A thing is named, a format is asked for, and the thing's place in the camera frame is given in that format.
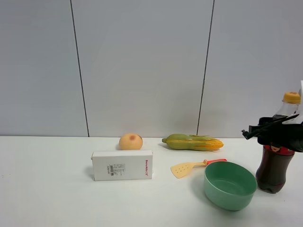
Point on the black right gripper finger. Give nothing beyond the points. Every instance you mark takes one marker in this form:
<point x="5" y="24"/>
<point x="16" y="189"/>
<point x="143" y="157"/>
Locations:
<point x="269" y="121"/>

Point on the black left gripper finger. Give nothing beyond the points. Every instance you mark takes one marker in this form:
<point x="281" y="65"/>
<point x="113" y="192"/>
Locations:
<point x="253" y="130"/>

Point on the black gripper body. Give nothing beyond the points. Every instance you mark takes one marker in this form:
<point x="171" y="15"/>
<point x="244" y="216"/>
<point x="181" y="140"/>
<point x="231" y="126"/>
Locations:
<point x="289" y="136"/>

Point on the cola bottle with yellow cap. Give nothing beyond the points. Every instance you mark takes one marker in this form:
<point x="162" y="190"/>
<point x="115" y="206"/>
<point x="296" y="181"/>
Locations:
<point x="271" y="174"/>

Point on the green plastic bowl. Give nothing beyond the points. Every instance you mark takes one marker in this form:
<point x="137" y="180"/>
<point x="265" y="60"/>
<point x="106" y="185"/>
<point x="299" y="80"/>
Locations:
<point x="229" y="185"/>

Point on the corn cob with green husk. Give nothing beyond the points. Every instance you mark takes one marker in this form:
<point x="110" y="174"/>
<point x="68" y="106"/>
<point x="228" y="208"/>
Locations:
<point x="192" y="142"/>

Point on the white cardboard box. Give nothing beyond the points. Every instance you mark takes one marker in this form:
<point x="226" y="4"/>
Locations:
<point x="122" y="165"/>

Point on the orange peach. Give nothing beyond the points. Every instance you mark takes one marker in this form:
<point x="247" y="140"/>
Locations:
<point x="131" y="141"/>

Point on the beige spatula with orange handle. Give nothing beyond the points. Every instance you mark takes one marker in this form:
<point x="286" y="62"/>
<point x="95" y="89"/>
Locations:
<point x="183" y="169"/>

